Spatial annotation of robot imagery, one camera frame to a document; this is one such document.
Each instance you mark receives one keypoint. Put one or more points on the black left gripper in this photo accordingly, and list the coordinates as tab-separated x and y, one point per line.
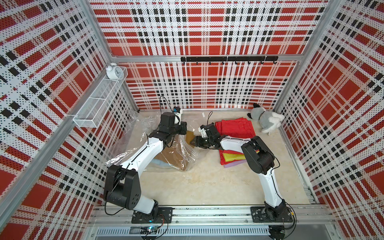
182	125

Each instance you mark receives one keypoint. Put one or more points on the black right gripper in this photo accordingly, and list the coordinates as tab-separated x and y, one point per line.
197	142

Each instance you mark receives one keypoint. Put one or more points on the red trousers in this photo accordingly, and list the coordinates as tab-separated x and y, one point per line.
240	128
222	158

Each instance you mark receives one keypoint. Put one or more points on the lime green trousers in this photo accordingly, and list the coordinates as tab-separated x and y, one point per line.
229	157

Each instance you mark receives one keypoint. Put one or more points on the clear plastic vacuum bag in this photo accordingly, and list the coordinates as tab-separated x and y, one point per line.
139	127

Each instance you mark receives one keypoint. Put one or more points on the brown trousers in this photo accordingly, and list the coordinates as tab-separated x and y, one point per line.
181	154

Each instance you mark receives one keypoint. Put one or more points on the purple trousers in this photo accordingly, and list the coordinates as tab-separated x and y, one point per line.
234	163

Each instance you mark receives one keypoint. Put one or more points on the light blue garment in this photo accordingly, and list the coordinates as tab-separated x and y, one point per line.
161	164

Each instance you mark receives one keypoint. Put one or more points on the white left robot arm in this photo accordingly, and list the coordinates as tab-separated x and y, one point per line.
122	186

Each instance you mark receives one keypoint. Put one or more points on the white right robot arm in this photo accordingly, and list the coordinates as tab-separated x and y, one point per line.
260	160

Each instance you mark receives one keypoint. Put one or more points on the grey white plush toy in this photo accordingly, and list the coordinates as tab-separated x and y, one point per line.
268	120

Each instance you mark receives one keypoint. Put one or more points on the white alarm clock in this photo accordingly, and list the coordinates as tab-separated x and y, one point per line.
114	72

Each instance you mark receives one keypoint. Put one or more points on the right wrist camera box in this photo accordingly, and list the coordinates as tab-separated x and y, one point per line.
203	132

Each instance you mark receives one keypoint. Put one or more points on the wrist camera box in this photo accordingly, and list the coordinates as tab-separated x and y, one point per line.
203	132
178	112

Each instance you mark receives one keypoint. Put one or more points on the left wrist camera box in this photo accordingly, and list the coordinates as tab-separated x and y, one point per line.
178	112

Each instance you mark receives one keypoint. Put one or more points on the white wire wall shelf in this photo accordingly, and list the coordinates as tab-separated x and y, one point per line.
96	106

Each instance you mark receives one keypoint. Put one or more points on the black wall hook rail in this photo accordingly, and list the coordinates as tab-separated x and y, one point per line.
261	59

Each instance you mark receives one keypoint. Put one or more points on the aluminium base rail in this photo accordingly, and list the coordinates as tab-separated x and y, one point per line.
233	222

